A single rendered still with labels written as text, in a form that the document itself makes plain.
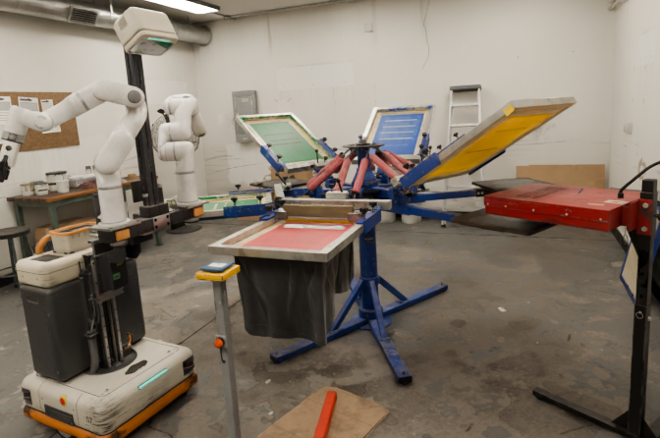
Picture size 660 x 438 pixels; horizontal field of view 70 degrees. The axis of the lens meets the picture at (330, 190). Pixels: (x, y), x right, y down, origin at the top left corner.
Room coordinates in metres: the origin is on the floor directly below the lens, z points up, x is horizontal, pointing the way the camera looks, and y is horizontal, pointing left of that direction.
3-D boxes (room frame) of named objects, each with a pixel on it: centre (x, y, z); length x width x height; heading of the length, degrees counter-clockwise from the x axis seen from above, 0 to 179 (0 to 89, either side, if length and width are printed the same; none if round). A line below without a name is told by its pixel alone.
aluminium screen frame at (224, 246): (2.33, 0.15, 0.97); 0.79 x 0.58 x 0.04; 158
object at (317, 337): (2.06, 0.26, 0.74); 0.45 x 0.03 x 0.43; 68
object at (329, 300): (2.20, -0.02, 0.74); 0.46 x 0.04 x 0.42; 158
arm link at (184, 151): (2.38, 0.73, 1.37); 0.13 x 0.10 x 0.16; 96
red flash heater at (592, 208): (2.19, -1.12, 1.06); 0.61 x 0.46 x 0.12; 38
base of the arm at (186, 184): (2.39, 0.74, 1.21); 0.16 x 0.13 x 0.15; 62
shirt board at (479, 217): (2.78, -0.66, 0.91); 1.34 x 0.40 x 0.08; 38
